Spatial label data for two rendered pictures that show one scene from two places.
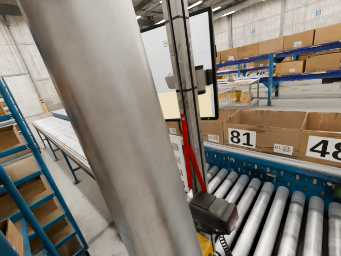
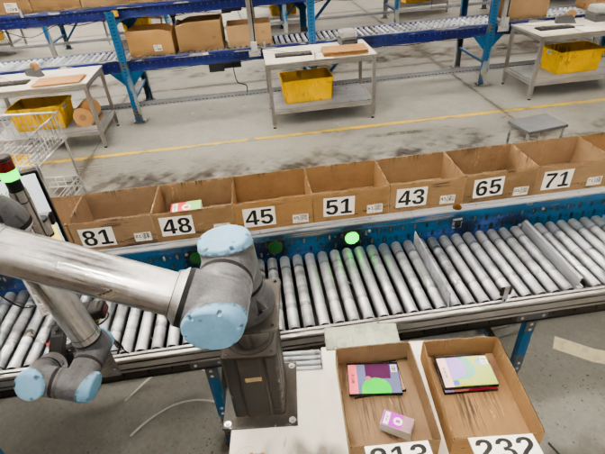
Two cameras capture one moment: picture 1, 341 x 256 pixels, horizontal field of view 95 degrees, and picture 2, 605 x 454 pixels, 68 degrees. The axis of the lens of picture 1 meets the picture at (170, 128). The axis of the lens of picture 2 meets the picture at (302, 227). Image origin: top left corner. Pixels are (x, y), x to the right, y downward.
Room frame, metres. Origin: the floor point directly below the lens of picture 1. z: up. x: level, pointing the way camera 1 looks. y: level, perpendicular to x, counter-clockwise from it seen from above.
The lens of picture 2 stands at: (-1.05, 0.35, 2.19)
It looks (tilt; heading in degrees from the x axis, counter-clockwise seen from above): 35 degrees down; 309
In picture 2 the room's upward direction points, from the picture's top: 5 degrees counter-clockwise
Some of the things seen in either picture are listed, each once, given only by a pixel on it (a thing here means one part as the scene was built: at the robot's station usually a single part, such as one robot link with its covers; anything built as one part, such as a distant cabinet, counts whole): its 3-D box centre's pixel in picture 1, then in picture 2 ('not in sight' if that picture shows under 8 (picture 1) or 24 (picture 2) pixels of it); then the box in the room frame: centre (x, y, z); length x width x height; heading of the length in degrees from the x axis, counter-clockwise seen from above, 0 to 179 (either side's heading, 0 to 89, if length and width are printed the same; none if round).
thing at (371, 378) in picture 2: not in sight; (374, 378); (-0.58, -0.57, 0.78); 0.19 x 0.14 x 0.02; 35
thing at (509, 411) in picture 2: not in sight; (475, 391); (-0.90, -0.70, 0.80); 0.38 x 0.28 x 0.10; 128
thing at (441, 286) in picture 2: not in sight; (430, 266); (-0.50, -1.27, 0.76); 0.46 x 0.01 x 0.09; 134
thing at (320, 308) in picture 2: not in sight; (316, 287); (-0.10, -0.89, 0.72); 0.52 x 0.05 x 0.05; 134
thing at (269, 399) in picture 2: not in sight; (256, 366); (-0.27, -0.30, 0.91); 0.26 x 0.26 x 0.33; 38
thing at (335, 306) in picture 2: not in sight; (329, 286); (-0.15, -0.93, 0.72); 0.52 x 0.05 x 0.05; 134
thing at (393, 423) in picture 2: not in sight; (396, 424); (-0.73, -0.45, 0.78); 0.10 x 0.06 x 0.05; 13
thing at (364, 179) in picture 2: not in sight; (345, 190); (0.04, -1.38, 0.96); 0.39 x 0.29 x 0.17; 44
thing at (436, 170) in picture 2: not in sight; (417, 181); (-0.24, -1.65, 0.96); 0.39 x 0.29 x 0.17; 44
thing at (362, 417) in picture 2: not in sight; (382, 397); (-0.65, -0.50, 0.80); 0.38 x 0.28 x 0.10; 130
